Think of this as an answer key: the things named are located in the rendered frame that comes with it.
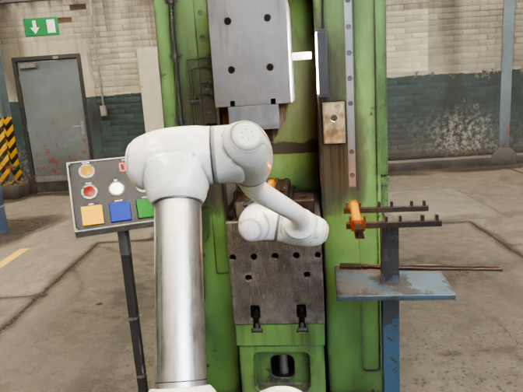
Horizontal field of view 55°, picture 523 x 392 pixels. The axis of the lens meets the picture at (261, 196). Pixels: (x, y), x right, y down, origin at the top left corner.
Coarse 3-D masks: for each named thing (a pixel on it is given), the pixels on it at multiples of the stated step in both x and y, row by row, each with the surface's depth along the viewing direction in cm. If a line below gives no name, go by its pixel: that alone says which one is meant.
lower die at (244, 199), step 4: (276, 180) 235; (280, 180) 238; (276, 184) 229; (280, 184) 229; (276, 188) 221; (284, 192) 211; (240, 196) 215; (244, 196) 215; (240, 200) 207; (244, 200) 207; (248, 200) 203; (236, 204) 204; (240, 204) 204; (244, 204) 204; (236, 208) 205; (240, 208) 204; (236, 212) 205; (240, 212) 205
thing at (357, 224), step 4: (352, 200) 195; (356, 200) 195; (352, 204) 189; (356, 204) 188; (352, 208) 182; (356, 208) 181; (352, 212) 176; (356, 212) 176; (352, 216) 176; (356, 216) 171; (360, 216) 171; (352, 220) 164; (356, 220) 164; (360, 220) 164; (364, 220) 163; (352, 224) 163; (356, 224) 160; (360, 224) 160; (364, 224) 163; (352, 228) 164; (356, 228) 156; (360, 228) 156; (364, 228) 163; (356, 232) 160; (360, 232) 154; (356, 236) 155; (360, 236) 155
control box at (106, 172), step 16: (96, 160) 193; (112, 160) 195; (80, 176) 189; (96, 176) 191; (112, 176) 193; (80, 192) 187; (96, 192) 189; (112, 192) 190; (128, 192) 192; (144, 192) 194; (80, 208) 185; (80, 224) 183; (112, 224) 186; (128, 224) 188; (144, 224) 192
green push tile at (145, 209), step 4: (136, 200) 191; (140, 200) 191; (144, 200) 192; (148, 200) 192; (136, 204) 191; (140, 204) 191; (144, 204) 191; (148, 204) 192; (140, 208) 190; (144, 208) 191; (148, 208) 191; (152, 208) 191; (140, 212) 190; (144, 212) 190; (148, 212) 191; (152, 212) 191; (140, 216) 189; (144, 216) 190; (148, 216) 190; (152, 216) 191
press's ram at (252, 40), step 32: (224, 0) 188; (256, 0) 186; (224, 32) 190; (256, 32) 189; (288, 32) 192; (224, 64) 193; (256, 64) 191; (288, 64) 190; (224, 96) 195; (256, 96) 194; (288, 96) 193
